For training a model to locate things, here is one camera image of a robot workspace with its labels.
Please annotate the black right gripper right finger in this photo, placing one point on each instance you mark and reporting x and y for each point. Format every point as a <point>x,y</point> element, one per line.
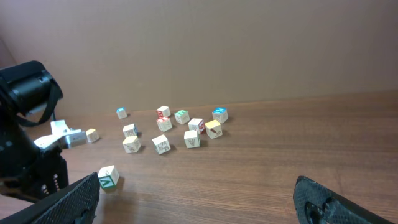
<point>316,204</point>

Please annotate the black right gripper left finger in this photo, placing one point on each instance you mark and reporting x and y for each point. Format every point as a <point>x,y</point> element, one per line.
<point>75,204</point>

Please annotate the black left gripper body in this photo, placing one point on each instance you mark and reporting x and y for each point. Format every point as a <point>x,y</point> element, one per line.
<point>29,95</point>

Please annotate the green V block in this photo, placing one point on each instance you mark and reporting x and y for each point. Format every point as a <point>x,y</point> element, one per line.
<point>108,177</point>

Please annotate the yellow S block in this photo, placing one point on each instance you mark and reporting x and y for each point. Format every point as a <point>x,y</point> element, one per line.
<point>131,144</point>

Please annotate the red I block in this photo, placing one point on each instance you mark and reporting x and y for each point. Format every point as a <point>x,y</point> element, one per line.
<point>164,124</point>

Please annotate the red shell block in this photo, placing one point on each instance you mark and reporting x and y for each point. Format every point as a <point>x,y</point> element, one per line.
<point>197,124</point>

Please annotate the yellow-top block number 3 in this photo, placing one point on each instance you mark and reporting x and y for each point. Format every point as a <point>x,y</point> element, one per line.
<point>92,135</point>

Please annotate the blue Z block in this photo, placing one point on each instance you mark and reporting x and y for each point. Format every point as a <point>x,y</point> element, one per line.
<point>130,130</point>

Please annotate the blue-top block far left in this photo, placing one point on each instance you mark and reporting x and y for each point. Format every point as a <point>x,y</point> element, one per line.
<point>121,113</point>

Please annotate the blue-top block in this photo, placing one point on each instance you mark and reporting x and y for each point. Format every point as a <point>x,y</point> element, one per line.
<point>220,114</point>
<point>121,113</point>

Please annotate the green N block number 8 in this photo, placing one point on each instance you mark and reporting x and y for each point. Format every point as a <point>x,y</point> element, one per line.
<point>161,144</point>

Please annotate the yellow-top block right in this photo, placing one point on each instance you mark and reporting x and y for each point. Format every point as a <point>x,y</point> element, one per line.
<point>213,129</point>

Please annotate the red M block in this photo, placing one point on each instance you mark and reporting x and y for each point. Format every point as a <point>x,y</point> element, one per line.
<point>163,111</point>

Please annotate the blue-top block right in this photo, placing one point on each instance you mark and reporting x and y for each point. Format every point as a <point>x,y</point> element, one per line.
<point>220,114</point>

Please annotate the yellow W block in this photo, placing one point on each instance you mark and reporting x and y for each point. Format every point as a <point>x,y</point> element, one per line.
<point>192,139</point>

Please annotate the green N top block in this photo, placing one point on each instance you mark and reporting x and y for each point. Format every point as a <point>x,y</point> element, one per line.
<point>182,116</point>

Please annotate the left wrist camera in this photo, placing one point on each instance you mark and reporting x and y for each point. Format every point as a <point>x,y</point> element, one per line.
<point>62,136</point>

